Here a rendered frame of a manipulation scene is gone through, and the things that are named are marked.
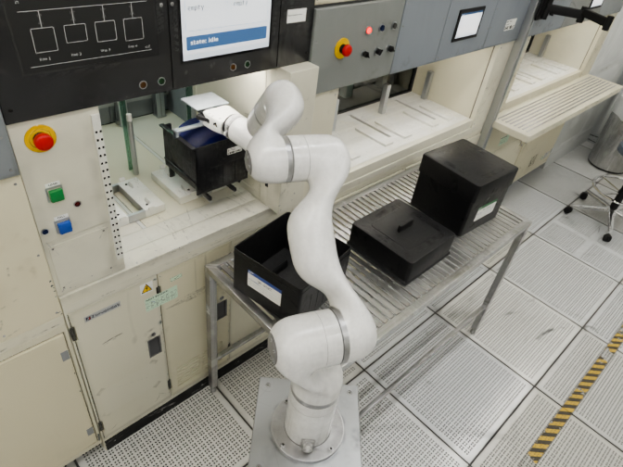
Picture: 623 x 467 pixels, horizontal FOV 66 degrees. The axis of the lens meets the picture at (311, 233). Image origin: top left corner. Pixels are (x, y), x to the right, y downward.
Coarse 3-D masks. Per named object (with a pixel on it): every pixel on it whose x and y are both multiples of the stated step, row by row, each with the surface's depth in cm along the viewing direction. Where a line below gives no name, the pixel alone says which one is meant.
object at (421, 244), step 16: (384, 208) 189; (400, 208) 190; (352, 224) 180; (368, 224) 180; (384, 224) 181; (400, 224) 177; (416, 224) 183; (432, 224) 185; (352, 240) 183; (368, 240) 177; (384, 240) 174; (400, 240) 175; (416, 240) 176; (432, 240) 177; (448, 240) 179; (368, 256) 180; (384, 256) 174; (400, 256) 168; (416, 256) 169; (432, 256) 176; (400, 272) 171; (416, 272) 173
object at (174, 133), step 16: (192, 96) 158; (208, 96) 159; (192, 128) 157; (176, 144) 159; (224, 144) 158; (176, 160) 164; (192, 160) 155; (208, 160) 157; (224, 160) 162; (240, 160) 167; (192, 176) 159; (208, 176) 161; (224, 176) 166; (240, 176) 171
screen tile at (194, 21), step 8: (184, 0) 114; (192, 0) 116; (200, 0) 117; (208, 0) 119; (216, 0) 120; (224, 0) 122; (184, 8) 116; (216, 8) 121; (224, 8) 123; (192, 16) 118; (200, 16) 119; (208, 16) 121; (216, 16) 122; (224, 16) 124; (192, 24) 119; (200, 24) 121; (208, 24) 122; (216, 24) 124; (224, 24) 125
